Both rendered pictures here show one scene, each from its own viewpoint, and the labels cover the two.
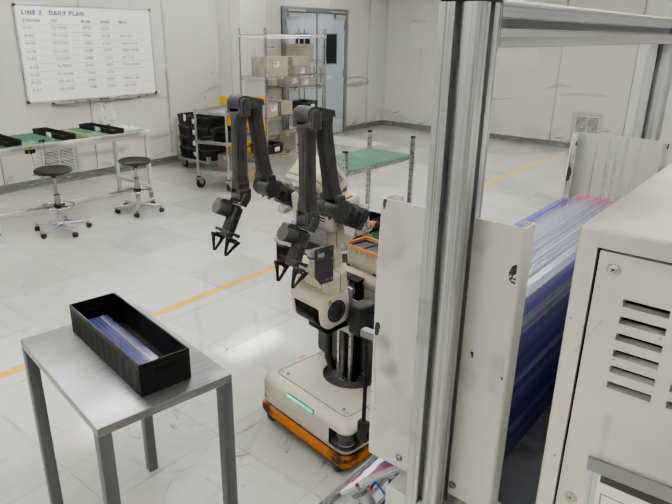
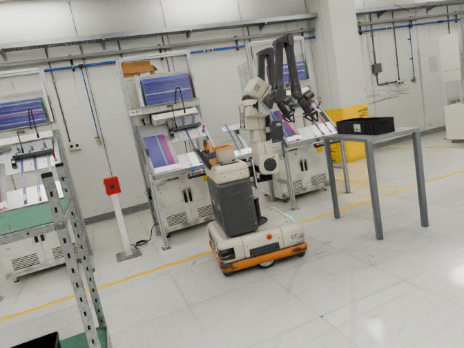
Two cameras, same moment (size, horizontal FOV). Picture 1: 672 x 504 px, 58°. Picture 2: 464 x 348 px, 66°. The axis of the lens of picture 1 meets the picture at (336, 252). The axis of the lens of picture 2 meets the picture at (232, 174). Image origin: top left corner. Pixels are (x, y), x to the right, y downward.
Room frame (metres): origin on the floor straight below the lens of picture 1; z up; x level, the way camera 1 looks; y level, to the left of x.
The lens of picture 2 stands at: (4.99, 1.32, 1.18)
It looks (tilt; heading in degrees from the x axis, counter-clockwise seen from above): 10 degrees down; 212
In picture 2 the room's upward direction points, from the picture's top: 11 degrees counter-clockwise
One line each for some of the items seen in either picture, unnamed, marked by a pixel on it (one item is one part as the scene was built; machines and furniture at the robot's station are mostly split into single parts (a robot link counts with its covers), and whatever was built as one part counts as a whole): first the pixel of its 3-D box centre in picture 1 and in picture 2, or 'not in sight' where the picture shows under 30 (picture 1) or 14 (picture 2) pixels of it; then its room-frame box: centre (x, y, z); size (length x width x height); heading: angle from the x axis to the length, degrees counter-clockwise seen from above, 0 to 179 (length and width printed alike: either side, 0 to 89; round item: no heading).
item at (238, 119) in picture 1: (239, 151); (292, 67); (2.44, 0.40, 1.40); 0.11 x 0.06 x 0.43; 43
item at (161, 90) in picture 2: not in sight; (166, 89); (1.94, -1.19, 1.52); 0.51 x 0.13 x 0.27; 141
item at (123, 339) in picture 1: (127, 345); not in sight; (1.85, 0.72, 0.83); 0.51 x 0.07 x 0.03; 43
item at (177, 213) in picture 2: not in sight; (182, 198); (1.91, -1.33, 0.31); 0.70 x 0.65 x 0.62; 141
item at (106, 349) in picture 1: (126, 339); (362, 126); (1.85, 0.72, 0.86); 0.57 x 0.17 x 0.11; 43
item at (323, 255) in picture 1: (306, 250); (269, 128); (2.40, 0.13, 0.99); 0.28 x 0.16 x 0.22; 43
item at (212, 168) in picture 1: (231, 144); not in sight; (7.59, 1.34, 0.50); 0.90 x 0.54 x 1.00; 156
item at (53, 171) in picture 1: (60, 200); not in sight; (5.52, 2.62, 0.31); 0.52 x 0.49 x 0.62; 141
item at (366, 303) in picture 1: (336, 314); (259, 169); (2.44, -0.01, 0.68); 0.28 x 0.27 x 0.25; 43
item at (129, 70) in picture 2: not in sight; (146, 68); (1.83, -1.49, 1.82); 0.68 x 0.30 x 0.20; 141
